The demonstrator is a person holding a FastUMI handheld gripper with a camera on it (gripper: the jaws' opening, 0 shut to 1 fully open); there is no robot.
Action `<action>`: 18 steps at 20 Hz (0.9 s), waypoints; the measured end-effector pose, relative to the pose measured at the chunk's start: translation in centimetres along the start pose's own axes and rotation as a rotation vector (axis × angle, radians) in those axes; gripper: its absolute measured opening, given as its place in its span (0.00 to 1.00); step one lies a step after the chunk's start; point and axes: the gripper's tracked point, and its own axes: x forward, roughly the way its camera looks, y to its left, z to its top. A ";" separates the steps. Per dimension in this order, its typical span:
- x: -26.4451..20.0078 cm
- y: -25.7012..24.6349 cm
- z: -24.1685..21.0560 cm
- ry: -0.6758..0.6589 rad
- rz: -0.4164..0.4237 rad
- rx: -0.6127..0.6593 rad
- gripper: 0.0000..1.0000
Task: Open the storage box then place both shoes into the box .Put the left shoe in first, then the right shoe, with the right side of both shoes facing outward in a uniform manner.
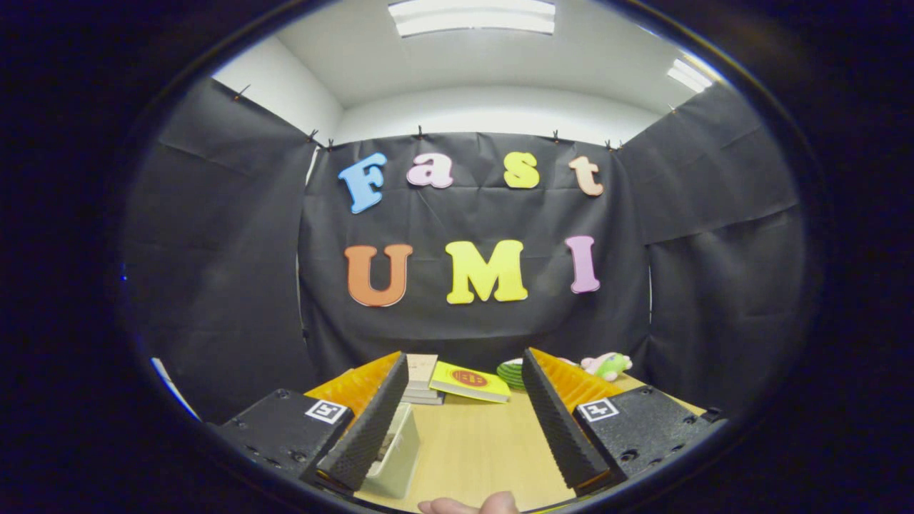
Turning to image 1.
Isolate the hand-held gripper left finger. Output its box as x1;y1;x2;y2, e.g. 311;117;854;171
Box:
214;351;410;493

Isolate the pink and green plush toy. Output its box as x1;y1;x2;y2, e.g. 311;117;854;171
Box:
580;352;634;383

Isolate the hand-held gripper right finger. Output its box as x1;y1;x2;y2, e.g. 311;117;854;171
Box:
521;348;725;493

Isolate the beige book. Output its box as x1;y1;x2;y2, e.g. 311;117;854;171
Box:
404;353;440;392

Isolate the green striped watermelon plush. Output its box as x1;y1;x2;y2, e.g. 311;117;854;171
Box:
497;358;528;392

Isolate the green fabric storage box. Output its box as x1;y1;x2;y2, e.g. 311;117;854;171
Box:
361;402;422;499

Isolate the yellow book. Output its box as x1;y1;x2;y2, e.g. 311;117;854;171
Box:
429;361;513;404

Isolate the ceiling light panel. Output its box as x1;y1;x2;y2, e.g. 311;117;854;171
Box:
667;59;714;94
388;0;557;37

